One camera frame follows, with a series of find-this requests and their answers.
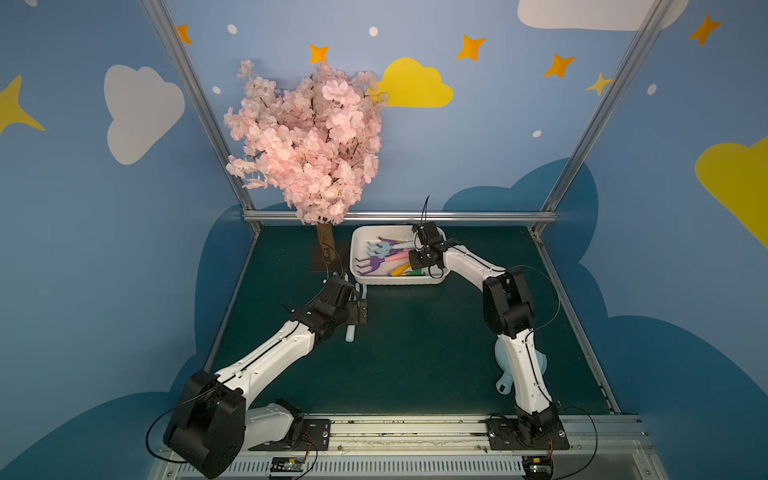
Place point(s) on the green circuit board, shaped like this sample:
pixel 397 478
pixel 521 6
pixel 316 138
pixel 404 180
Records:
pixel 286 466
pixel 537 468

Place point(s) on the blue rake orange handle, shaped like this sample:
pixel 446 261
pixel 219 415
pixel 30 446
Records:
pixel 401 270

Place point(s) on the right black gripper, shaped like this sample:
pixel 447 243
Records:
pixel 420 258

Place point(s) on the pink cherry blossom tree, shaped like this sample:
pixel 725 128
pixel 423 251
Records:
pixel 317 143

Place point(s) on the purple fork pink handle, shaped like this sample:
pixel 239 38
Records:
pixel 395 244

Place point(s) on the diagonal aluminium frame bar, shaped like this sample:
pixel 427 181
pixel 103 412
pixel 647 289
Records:
pixel 641 45
pixel 162 20

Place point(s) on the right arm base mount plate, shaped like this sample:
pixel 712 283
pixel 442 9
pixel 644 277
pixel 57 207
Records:
pixel 510 433

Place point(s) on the white plastic storage box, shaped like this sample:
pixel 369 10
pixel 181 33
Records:
pixel 360 238

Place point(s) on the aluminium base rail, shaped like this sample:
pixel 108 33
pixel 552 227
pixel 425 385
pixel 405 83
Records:
pixel 449 447

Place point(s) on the purple rake pink handle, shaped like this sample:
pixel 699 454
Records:
pixel 371 264

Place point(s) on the horizontal aluminium frame bar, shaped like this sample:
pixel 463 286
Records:
pixel 414 216

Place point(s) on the right diagonal aluminium frame bar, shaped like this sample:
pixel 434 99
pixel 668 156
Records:
pixel 641 45

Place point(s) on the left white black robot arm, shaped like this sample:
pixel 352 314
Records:
pixel 214 421

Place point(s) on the dark square tree base plate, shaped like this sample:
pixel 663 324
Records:
pixel 336 259

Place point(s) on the light blue hand fork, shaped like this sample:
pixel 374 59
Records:
pixel 357 308
pixel 384 249

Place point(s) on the right green circuit board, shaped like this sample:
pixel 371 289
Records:
pixel 537 468

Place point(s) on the left green circuit board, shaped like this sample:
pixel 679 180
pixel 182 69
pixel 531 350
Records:
pixel 286 466

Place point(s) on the left diagonal aluminium frame bar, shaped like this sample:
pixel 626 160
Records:
pixel 162 20

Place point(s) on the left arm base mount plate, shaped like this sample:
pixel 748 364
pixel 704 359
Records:
pixel 298 436

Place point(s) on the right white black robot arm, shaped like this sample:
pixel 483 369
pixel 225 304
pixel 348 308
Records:
pixel 509 312

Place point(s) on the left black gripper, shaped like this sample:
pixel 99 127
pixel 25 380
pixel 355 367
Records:
pixel 358 310

